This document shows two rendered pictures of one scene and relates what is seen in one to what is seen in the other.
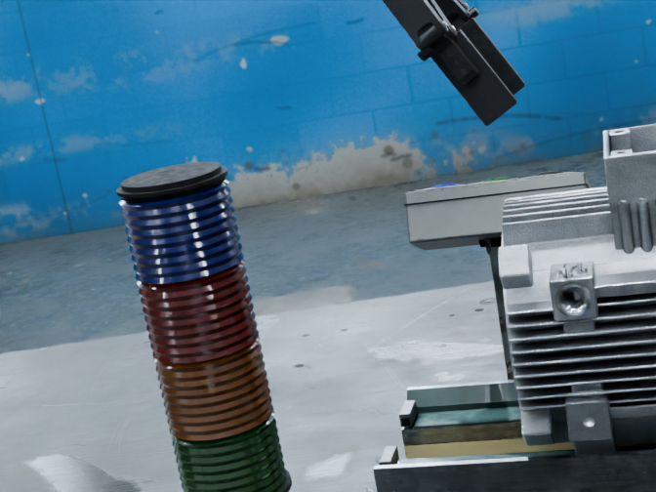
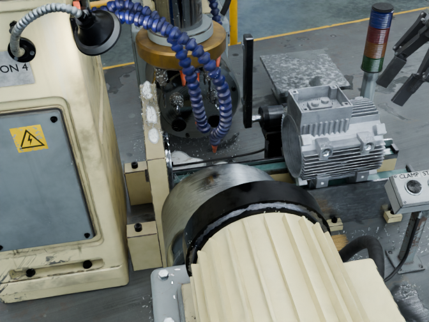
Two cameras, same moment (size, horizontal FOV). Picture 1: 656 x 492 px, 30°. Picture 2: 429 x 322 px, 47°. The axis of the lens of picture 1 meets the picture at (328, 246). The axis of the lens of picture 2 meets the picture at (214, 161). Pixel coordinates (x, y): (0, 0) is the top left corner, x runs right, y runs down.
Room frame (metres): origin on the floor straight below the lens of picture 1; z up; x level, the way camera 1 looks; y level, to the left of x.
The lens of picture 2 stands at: (1.64, -0.88, 1.75)
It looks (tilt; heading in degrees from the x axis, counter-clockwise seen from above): 39 degrees down; 156
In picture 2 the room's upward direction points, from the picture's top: 2 degrees counter-clockwise
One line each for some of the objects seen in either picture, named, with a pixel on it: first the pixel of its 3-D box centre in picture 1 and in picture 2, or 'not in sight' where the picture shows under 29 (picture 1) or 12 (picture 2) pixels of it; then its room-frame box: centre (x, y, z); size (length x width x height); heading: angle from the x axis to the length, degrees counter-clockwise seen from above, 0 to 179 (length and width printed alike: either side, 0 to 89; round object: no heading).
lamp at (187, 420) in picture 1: (214, 383); (375, 46); (0.65, 0.08, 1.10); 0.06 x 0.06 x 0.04
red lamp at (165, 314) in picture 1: (198, 307); (378, 32); (0.65, 0.08, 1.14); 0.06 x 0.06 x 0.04
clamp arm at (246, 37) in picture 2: not in sight; (248, 83); (0.69, -0.36, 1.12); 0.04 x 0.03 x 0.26; 74
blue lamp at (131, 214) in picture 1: (182, 228); (380, 16); (0.65, 0.08, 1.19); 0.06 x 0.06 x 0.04
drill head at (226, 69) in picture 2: not in sight; (189, 79); (0.47, -0.43, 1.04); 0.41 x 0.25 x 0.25; 164
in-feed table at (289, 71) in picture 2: not in sight; (301, 84); (0.39, 0.01, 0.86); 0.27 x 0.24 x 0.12; 164
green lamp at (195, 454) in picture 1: (229, 456); (372, 61); (0.65, 0.08, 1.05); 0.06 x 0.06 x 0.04
